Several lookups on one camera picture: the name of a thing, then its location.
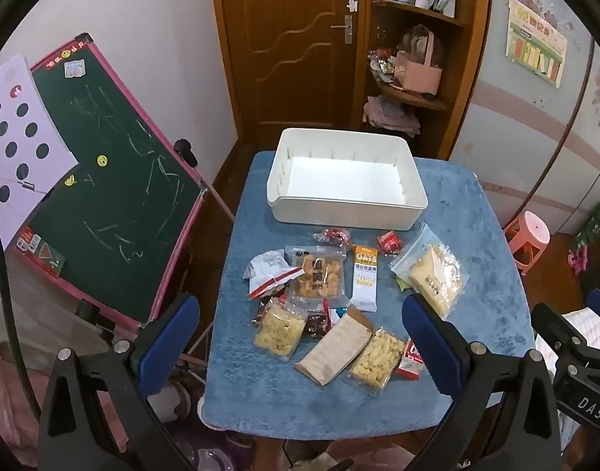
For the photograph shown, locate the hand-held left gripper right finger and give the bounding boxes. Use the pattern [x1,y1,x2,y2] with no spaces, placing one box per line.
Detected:
[402,293,575,471]

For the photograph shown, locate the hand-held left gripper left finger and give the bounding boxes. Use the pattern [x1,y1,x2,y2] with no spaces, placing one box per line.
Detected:
[37,292,202,471]

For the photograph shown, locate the clear zip bag of crackers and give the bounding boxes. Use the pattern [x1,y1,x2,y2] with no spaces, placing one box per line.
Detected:
[389,223,465,319]

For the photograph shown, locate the clear packet of yellow puffs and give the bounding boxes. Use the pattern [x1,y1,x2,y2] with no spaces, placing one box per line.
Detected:
[253,297,308,361]
[346,328,409,397]

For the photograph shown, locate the orange and white oat bar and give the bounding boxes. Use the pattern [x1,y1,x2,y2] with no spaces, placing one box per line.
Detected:
[350,245,380,313]

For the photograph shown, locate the brown paper packet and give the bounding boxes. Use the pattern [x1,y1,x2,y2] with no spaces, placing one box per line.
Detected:
[294,304,374,387]

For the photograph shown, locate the red square snack packet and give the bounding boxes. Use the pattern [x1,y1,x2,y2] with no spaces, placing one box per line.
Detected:
[377,230,403,256]

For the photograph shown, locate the dark red snack packet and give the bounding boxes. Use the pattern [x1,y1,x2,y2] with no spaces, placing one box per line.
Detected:
[305,310,332,341]

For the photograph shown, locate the white plastic bin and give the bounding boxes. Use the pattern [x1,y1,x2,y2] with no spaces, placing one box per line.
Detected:
[266,128,429,231]

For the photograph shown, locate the clear packet of fried snacks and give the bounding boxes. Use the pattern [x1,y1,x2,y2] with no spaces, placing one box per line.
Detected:
[285,246,347,300]

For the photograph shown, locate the white lined paper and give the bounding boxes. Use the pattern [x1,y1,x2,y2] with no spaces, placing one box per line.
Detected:
[565,308,600,354]

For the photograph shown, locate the pink toy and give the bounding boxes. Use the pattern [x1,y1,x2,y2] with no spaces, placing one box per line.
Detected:
[567,248,590,276]

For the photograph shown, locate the green box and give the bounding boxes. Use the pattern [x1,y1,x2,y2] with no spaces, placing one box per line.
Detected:
[574,196,600,251]

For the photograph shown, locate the pink plastic stool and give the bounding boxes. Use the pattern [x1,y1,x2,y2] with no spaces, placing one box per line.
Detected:
[503,211,551,276]

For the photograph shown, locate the blue fuzzy tablecloth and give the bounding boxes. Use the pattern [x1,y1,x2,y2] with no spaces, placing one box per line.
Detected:
[200,151,536,440]

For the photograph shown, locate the crumpled white and red packet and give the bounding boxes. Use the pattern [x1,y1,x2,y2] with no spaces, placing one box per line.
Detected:
[244,250,305,300]

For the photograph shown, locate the small red candy packet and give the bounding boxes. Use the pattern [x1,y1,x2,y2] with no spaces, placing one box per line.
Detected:
[314,227,354,247]

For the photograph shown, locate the pink framed green chalkboard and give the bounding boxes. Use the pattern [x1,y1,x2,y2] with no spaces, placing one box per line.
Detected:
[10,33,207,329]

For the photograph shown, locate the pink printed cloth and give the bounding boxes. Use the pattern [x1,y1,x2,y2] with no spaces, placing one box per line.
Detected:
[0,343,50,471]

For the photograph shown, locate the pale flowered wardrobe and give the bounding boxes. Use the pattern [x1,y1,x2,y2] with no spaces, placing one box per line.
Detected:
[449,0,600,236]

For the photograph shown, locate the pink folded cloths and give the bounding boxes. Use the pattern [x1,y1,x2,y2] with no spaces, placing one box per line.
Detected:
[363,95,421,138]

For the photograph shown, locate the pink basket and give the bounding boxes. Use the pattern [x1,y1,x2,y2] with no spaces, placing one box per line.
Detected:
[394,29,443,96]

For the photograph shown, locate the pile of colourful packets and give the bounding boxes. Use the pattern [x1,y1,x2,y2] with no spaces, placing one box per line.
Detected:
[368,49,399,84]

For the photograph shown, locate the wooden corner shelf unit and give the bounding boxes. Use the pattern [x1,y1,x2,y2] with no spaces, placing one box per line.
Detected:
[359,0,492,160]

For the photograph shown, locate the wooden door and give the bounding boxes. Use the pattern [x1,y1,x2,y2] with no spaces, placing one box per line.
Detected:
[209,0,374,143]

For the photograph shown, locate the black cable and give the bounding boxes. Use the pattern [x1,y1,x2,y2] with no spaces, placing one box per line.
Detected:
[0,208,42,420]

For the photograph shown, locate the wall poster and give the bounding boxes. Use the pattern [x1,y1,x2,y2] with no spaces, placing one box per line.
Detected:
[506,0,568,88]

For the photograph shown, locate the metal door handle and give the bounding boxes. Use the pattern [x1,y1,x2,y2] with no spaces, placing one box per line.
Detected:
[330,15,354,45]

